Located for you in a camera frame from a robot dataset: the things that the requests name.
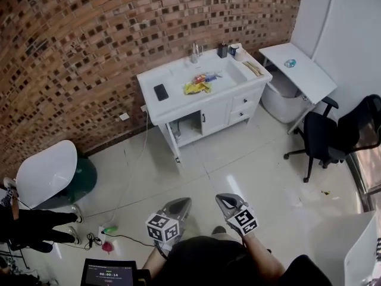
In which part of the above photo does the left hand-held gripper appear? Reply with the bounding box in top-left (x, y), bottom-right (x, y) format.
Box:
top-left (145, 197), bottom-right (192, 246)

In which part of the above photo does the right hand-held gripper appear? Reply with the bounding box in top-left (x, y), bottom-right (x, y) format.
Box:
top-left (216, 192), bottom-right (259, 238)

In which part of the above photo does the person's right forearm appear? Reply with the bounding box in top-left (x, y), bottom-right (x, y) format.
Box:
top-left (242, 233), bottom-right (287, 286)

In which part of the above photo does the person's left forearm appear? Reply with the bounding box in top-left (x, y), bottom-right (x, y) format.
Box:
top-left (142, 245), bottom-right (168, 279)

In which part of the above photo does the white fixed cabinet door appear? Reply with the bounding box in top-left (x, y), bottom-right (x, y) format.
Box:
top-left (201, 99), bottom-right (233, 136)

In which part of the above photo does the white vanity cabinet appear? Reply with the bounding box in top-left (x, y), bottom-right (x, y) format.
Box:
top-left (136, 48), bottom-right (273, 164)

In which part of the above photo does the person's black shirt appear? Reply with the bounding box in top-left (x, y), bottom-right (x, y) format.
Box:
top-left (148, 235), bottom-right (335, 286)

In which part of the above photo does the dark green round bin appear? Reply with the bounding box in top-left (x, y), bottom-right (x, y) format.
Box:
top-left (35, 156), bottom-right (98, 206)

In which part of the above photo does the black tablet screen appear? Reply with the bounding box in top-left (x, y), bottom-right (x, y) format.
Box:
top-left (80, 258), bottom-right (138, 286)

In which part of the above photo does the white round tub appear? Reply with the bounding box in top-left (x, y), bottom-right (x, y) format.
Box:
top-left (261, 70), bottom-right (311, 124)

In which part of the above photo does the black smartphone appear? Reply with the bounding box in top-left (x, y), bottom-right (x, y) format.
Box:
top-left (154, 83), bottom-right (170, 102)

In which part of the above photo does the black office chair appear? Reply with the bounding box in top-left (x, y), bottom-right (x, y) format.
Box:
top-left (283, 94), bottom-right (381, 184)

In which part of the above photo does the yellow snack packet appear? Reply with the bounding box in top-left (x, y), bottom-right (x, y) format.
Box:
top-left (183, 81), bottom-right (213, 95)

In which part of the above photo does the bundle of bamboo strips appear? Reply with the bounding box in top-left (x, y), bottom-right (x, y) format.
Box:
top-left (242, 60), bottom-right (265, 77)

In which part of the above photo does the white shell chair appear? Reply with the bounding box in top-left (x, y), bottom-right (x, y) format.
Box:
top-left (15, 139), bottom-right (79, 210)

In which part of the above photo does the white board panel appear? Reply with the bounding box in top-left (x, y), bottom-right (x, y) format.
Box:
top-left (343, 210), bottom-right (381, 286)

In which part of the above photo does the white folding table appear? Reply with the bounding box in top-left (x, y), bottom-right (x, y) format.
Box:
top-left (258, 42), bottom-right (338, 135)

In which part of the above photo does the black soap dispenser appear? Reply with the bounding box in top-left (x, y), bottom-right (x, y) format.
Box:
top-left (217, 39), bottom-right (229, 58)

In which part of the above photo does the chrome faucet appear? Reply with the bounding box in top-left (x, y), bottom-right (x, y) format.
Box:
top-left (190, 41), bottom-right (204, 64)

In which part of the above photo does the cluttered metal rack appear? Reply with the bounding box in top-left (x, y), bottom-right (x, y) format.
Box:
top-left (0, 248), bottom-right (32, 286)

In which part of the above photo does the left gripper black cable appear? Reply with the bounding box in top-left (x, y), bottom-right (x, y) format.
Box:
top-left (153, 240), bottom-right (170, 260)

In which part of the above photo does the black floor cable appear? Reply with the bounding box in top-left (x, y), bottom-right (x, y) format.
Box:
top-left (85, 232), bottom-right (102, 250)

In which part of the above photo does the window frame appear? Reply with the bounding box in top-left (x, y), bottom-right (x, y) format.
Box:
top-left (346, 143), bottom-right (381, 214)

